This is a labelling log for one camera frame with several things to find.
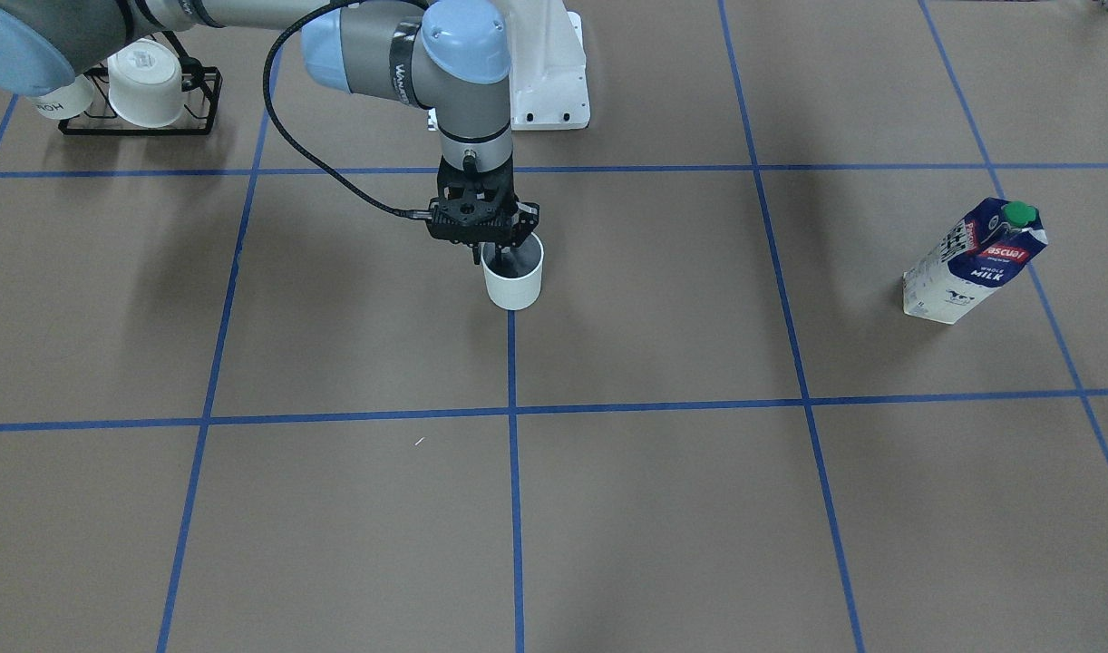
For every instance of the white mug grey interior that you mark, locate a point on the white mug grey interior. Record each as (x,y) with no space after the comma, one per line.
(521,290)

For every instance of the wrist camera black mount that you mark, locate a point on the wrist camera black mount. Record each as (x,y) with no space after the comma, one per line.
(470,209)

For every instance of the white mug on rack upper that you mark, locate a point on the white mug on rack upper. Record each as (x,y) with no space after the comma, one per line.
(145,84)

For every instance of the white mug on rack lower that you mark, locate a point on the white mug on rack lower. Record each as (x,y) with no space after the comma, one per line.
(65,102)

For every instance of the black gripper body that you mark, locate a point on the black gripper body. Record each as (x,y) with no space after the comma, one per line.
(527,222)

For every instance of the white mug on rack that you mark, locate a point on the white mug on rack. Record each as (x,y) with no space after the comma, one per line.
(65,102)
(145,84)

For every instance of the white camera pole base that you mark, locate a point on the white camera pole base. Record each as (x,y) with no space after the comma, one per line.
(548,77)

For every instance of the black wire mug rack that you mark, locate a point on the black wire mug rack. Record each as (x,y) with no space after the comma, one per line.
(202,86)

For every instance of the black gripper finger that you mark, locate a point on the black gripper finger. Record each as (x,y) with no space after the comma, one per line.
(495,258)

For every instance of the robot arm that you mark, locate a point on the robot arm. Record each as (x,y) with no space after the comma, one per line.
(449,56)

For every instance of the milk carton blue white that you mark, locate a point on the milk carton blue white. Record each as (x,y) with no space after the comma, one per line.
(984,251)

